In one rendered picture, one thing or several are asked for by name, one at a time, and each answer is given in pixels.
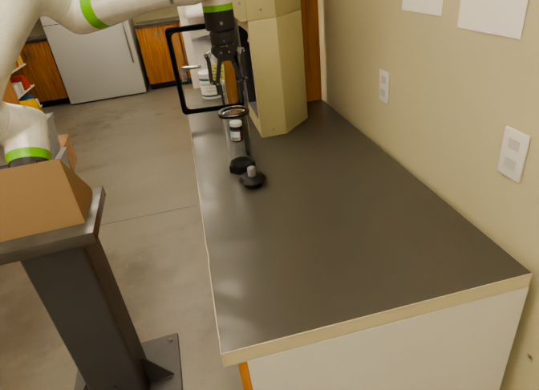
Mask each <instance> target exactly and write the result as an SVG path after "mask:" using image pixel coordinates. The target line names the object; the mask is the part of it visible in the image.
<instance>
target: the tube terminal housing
mask: <svg viewBox="0 0 539 390"><path fill-rule="evenodd" d="M245 8H246V15H247V21H246V22H239V21H238V20H237V27H238V26H241V27H242V28H243V29H245V30H246V31H247V33H248V36H249V49H250V55H251V62H252V68H253V73H254V80H255V93H256V100H257V112H258V118H257V116H256V115H255V113H254V111H253V109H252V108H251V107H250V105H249V106H248V108H249V116H250V117H251V119H252V121H253V123H254V124H255V126H256V128H257V130H258V131H259V133H260V135H261V137H262V138H265V137H269V136H277V135H281V134H286V133H288V132H289V131H291V130H292V129H293V128H295V127H296V126H298V125H299V124H300V123H301V122H302V121H304V120H305V119H307V118H308V115H307V101H306V76H305V63H304V50H303V37H302V12H301V0H245Z"/></svg>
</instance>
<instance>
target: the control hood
mask: <svg viewBox="0 0 539 390"><path fill-rule="evenodd" d="M232 4H233V14H234V18H235V19H236V20H238V21H239V22H246V21H247V15H246V8H245V0H232Z"/></svg>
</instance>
